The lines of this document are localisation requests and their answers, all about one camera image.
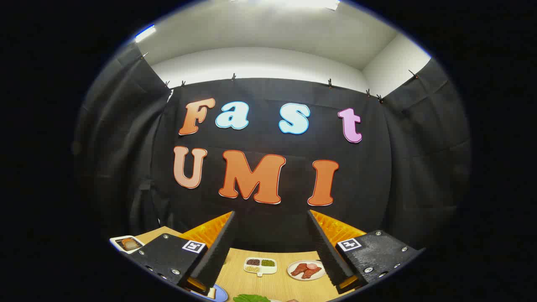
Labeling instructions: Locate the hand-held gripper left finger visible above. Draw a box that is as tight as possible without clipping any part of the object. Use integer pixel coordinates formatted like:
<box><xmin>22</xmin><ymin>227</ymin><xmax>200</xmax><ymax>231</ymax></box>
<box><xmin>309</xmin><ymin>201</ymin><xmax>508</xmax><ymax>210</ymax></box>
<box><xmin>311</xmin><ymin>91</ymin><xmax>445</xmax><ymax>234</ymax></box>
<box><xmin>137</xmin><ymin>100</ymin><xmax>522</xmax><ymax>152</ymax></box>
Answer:
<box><xmin>129</xmin><ymin>211</ymin><xmax>236</xmax><ymax>296</ymax></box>

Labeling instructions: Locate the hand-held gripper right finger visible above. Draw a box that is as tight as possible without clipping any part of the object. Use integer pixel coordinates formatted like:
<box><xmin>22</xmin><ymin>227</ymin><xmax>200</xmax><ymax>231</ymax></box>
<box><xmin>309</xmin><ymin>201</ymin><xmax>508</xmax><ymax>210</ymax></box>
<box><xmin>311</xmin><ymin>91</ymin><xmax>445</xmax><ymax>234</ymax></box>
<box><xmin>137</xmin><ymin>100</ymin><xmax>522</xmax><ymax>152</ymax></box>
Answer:
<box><xmin>306</xmin><ymin>209</ymin><xmax>426</xmax><ymax>295</ymax></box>

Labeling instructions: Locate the white oval plate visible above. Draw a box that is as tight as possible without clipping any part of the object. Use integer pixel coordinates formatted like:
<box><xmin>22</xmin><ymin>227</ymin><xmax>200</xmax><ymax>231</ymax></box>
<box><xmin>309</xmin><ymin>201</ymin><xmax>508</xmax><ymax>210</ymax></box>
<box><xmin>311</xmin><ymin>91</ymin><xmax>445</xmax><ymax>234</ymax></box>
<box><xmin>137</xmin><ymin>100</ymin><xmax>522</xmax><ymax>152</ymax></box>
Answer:
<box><xmin>287</xmin><ymin>260</ymin><xmax>327</xmax><ymax>281</ymax></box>

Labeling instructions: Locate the white divided dish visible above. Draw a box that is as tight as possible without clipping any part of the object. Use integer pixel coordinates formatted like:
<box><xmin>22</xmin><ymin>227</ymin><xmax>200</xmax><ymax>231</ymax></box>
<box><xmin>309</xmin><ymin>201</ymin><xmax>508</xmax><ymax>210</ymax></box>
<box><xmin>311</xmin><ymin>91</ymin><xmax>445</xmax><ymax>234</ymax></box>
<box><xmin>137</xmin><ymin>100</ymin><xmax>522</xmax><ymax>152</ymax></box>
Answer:
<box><xmin>244</xmin><ymin>257</ymin><xmax>278</xmax><ymax>277</ymax></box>

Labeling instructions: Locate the blue round plate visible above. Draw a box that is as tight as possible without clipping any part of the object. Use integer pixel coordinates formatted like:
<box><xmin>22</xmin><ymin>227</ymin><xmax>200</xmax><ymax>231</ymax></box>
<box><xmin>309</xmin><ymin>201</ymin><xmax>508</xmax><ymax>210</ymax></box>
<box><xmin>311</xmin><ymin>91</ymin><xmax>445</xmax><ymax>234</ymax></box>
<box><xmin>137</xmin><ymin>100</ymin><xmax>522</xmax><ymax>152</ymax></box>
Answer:
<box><xmin>191</xmin><ymin>284</ymin><xmax>229</xmax><ymax>302</ymax></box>

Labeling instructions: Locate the white toaster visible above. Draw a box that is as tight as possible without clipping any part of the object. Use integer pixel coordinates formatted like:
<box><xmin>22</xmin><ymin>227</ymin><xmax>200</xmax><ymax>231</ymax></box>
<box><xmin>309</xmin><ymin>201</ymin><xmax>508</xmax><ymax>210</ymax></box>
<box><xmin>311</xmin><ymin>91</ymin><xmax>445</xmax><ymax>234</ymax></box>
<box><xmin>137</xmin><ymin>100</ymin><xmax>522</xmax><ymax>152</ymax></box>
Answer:
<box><xmin>110</xmin><ymin>235</ymin><xmax>145</xmax><ymax>255</ymax></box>

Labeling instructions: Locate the white ceiling light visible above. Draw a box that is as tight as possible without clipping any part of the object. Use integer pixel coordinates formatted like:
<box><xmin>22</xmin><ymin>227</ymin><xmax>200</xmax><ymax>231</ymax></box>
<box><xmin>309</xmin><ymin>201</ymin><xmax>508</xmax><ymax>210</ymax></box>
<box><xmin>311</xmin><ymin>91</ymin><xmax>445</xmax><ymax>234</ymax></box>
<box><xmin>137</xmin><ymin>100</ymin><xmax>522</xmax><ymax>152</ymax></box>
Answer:
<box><xmin>230</xmin><ymin>0</ymin><xmax>341</xmax><ymax>11</ymax></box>
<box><xmin>135</xmin><ymin>25</ymin><xmax>157</xmax><ymax>43</ymax></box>

